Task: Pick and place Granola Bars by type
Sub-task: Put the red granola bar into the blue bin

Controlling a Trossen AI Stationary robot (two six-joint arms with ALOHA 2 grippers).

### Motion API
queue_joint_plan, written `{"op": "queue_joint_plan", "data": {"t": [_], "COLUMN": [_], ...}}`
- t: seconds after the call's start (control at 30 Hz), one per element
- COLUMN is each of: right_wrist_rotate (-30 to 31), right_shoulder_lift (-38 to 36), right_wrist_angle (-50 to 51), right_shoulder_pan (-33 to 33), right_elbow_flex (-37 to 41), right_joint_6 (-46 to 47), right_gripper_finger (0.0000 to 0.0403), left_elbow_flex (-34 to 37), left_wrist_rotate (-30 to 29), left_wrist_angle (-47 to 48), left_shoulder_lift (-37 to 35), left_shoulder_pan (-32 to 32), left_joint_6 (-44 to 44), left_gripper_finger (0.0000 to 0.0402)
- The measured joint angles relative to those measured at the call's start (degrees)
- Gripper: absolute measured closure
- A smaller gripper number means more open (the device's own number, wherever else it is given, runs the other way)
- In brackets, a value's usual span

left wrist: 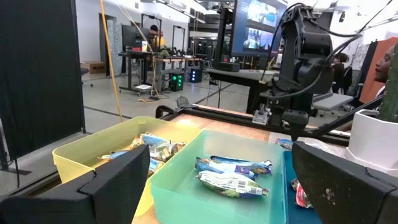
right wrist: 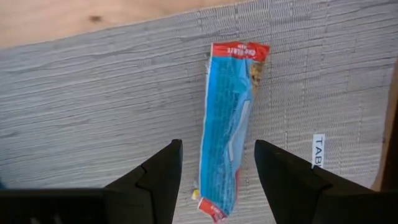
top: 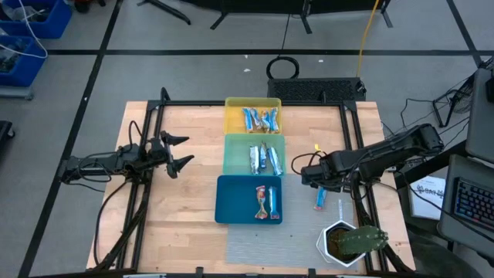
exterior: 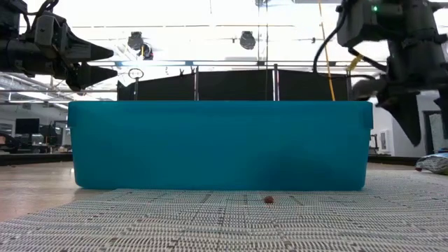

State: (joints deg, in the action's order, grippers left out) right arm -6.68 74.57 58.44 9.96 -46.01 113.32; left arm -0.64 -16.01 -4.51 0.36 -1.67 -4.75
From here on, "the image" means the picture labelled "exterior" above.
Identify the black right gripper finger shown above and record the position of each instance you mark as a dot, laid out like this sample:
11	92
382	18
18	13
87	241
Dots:
407	115
444	112

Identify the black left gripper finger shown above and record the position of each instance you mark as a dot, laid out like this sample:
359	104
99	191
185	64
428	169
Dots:
92	74
87	51

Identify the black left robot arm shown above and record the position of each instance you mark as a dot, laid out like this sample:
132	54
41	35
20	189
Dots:
10	52

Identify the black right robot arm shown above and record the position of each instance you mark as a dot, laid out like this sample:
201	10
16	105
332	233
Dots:
357	24

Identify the bright blue granola bar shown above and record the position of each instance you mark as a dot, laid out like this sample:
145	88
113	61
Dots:
434	164

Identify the long horizontal ceiling beam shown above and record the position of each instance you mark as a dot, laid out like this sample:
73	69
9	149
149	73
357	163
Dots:
175	63

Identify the black computer monitor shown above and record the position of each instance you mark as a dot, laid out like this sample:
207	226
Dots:
27	126

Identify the black partition panel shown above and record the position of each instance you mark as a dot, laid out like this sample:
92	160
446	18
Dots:
231	85

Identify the blue plastic bin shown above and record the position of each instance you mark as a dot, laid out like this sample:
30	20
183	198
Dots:
220	147

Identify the small brown crumb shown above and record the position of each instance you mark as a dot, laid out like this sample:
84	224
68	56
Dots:
269	199

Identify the grey mesh mat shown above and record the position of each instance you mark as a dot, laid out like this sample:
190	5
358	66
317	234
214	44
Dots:
224	227

